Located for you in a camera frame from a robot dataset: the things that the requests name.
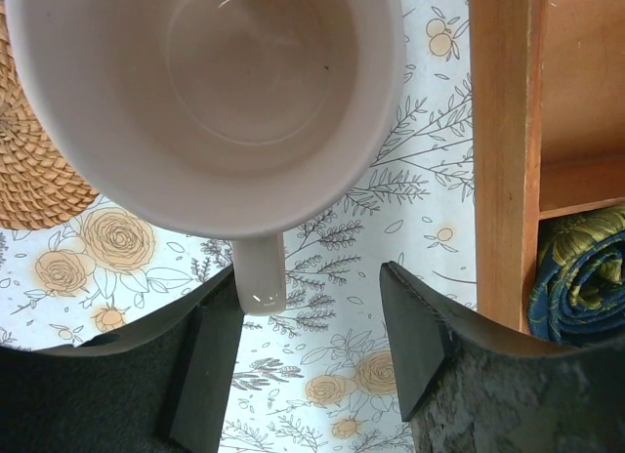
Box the right woven rattan coaster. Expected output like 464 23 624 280
1 9 99 230

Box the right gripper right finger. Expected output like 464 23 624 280
379 262 624 452

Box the black item left compartment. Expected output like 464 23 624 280
526 205 624 347

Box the pink mug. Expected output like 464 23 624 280
5 0 405 315

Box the orange compartment organizer tray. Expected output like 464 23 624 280
469 0 624 331

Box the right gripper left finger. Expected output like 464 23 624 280
1 268 243 452

